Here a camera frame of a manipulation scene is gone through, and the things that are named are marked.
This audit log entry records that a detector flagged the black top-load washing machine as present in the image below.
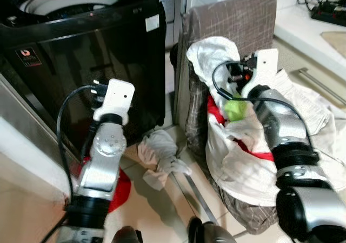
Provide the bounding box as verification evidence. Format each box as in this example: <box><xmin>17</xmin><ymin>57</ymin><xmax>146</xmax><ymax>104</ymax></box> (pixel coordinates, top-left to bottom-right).
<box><xmin>0</xmin><ymin>0</ymin><xmax>167</xmax><ymax>146</ymax></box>

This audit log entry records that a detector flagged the white towel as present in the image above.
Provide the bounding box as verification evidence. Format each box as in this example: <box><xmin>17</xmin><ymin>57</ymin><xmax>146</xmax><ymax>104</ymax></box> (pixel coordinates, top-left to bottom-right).
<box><xmin>187</xmin><ymin>36</ymin><xmax>242</xmax><ymax>106</ymax></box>

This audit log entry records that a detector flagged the green garment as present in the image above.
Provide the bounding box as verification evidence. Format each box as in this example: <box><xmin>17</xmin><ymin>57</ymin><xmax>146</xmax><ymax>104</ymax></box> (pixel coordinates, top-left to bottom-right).
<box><xmin>223</xmin><ymin>94</ymin><xmax>249</xmax><ymax>122</ymax></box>

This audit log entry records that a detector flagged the thin red garment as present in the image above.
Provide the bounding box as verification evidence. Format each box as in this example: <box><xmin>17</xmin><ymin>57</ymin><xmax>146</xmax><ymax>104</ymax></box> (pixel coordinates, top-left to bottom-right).
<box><xmin>207</xmin><ymin>94</ymin><xmax>276</xmax><ymax>163</ymax></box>

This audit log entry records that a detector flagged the brown plaid laundry basket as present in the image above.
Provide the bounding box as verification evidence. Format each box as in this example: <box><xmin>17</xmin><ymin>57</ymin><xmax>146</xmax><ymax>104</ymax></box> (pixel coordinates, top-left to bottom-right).
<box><xmin>172</xmin><ymin>0</ymin><xmax>279</xmax><ymax>235</ymax></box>

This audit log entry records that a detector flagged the white counter cabinet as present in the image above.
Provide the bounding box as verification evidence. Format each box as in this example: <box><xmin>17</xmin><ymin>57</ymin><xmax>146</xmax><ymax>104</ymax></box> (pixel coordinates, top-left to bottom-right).
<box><xmin>273</xmin><ymin>0</ymin><xmax>346</xmax><ymax>114</ymax></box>

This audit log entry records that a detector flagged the red washer logo sticker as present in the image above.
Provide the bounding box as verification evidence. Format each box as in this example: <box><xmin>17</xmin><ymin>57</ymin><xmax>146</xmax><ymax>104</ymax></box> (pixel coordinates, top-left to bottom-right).
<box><xmin>15</xmin><ymin>48</ymin><xmax>43</xmax><ymax>68</ymax></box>

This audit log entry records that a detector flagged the white washer sticker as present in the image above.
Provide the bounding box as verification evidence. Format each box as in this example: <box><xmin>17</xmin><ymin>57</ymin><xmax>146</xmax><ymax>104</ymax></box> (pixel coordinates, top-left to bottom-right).
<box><xmin>145</xmin><ymin>14</ymin><xmax>161</xmax><ymax>33</ymax></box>

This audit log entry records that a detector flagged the crumpled white grey cloth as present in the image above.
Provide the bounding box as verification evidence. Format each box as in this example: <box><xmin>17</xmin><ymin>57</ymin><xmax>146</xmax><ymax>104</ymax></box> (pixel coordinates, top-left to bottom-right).
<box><xmin>137</xmin><ymin>130</ymin><xmax>192</xmax><ymax>191</ymax></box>

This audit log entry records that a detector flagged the beige counter mat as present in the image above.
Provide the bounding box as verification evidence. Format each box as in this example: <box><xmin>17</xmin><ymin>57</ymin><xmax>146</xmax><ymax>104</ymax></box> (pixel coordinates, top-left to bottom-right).
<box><xmin>321</xmin><ymin>31</ymin><xmax>346</xmax><ymax>57</ymax></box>

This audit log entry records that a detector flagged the large white garment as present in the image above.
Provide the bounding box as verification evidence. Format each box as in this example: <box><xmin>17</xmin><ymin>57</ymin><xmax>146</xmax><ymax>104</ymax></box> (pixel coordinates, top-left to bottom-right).
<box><xmin>205</xmin><ymin>67</ymin><xmax>346</xmax><ymax>207</ymax></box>

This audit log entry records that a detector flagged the bundled red garment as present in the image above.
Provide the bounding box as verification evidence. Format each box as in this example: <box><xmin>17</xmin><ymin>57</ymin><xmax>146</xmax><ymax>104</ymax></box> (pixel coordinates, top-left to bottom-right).
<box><xmin>76</xmin><ymin>157</ymin><xmax>132</xmax><ymax>212</ymax></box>

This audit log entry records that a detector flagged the black power strip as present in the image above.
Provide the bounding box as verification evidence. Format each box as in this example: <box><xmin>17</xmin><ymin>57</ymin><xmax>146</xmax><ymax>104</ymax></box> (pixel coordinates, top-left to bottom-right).
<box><xmin>311</xmin><ymin>2</ymin><xmax>346</xmax><ymax>26</ymax></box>

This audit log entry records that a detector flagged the metal floor strip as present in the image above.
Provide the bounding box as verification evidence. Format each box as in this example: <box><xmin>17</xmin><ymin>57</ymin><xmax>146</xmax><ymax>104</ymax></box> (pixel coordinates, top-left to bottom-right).
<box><xmin>172</xmin><ymin>170</ymin><xmax>219</xmax><ymax>226</ymax></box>

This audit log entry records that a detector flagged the robot right leg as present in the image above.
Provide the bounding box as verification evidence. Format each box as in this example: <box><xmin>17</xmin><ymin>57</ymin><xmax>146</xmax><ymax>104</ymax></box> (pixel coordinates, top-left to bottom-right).
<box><xmin>188</xmin><ymin>217</ymin><xmax>238</xmax><ymax>243</ymax></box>

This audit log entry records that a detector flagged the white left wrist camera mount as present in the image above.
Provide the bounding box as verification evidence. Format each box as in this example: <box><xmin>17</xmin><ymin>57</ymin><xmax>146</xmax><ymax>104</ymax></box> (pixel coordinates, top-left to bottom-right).
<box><xmin>93</xmin><ymin>79</ymin><xmax>135</xmax><ymax>122</ymax></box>

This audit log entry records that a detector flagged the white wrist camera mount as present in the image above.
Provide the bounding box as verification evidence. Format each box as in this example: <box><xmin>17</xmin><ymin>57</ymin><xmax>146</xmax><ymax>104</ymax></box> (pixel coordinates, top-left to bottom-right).
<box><xmin>242</xmin><ymin>49</ymin><xmax>280</xmax><ymax>98</ymax></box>
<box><xmin>93</xmin><ymin>79</ymin><xmax>135</xmax><ymax>122</ymax></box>

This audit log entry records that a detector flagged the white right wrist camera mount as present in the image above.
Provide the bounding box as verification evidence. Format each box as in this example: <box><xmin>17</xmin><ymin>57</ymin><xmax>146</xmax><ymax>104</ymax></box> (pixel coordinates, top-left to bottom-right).
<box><xmin>242</xmin><ymin>49</ymin><xmax>280</xmax><ymax>98</ymax></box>

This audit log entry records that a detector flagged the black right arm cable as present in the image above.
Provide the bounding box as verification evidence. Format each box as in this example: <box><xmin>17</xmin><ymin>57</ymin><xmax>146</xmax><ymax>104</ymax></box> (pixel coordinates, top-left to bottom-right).
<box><xmin>212</xmin><ymin>61</ymin><xmax>311</xmax><ymax>146</ymax></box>

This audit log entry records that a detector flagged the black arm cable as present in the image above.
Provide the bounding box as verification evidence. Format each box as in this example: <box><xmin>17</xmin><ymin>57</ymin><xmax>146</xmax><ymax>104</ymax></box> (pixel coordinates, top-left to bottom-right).
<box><xmin>41</xmin><ymin>84</ymin><xmax>109</xmax><ymax>243</ymax></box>
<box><xmin>212</xmin><ymin>61</ymin><xmax>311</xmax><ymax>146</ymax></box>

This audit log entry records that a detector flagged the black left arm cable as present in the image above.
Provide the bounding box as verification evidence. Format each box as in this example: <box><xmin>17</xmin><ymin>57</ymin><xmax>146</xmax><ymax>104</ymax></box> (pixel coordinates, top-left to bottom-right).
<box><xmin>41</xmin><ymin>84</ymin><xmax>109</xmax><ymax>243</ymax></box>

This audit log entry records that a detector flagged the silver drawer handle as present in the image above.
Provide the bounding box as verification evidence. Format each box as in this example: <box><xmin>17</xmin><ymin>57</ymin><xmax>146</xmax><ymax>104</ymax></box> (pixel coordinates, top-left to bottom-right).
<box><xmin>296</xmin><ymin>67</ymin><xmax>346</xmax><ymax>107</ymax></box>

